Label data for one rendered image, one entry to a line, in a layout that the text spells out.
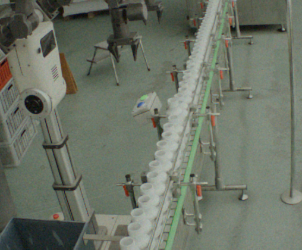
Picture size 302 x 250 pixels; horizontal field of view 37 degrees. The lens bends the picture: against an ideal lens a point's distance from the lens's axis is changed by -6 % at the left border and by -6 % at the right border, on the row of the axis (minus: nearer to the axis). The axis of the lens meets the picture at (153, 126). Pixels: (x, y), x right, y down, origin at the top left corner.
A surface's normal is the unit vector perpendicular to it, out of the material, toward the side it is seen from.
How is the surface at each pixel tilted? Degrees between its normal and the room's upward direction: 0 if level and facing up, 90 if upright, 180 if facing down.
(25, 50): 90
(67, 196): 90
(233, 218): 0
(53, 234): 90
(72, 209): 90
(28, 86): 101
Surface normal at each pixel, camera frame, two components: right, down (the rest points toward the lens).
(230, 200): -0.15, -0.87
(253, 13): -0.20, 0.49
